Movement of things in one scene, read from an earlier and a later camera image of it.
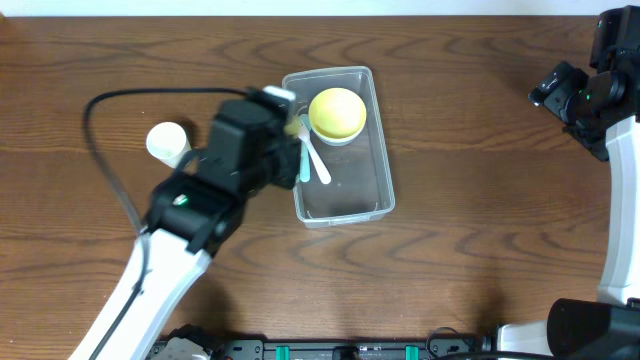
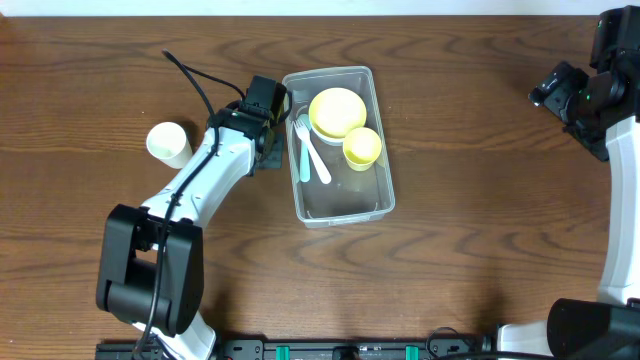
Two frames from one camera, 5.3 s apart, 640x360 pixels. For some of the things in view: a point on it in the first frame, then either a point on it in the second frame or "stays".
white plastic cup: x=167 y=142 stays
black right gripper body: x=546 y=85 stays
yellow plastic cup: x=293 y=128 → x=361 y=148
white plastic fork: x=304 y=135 stays
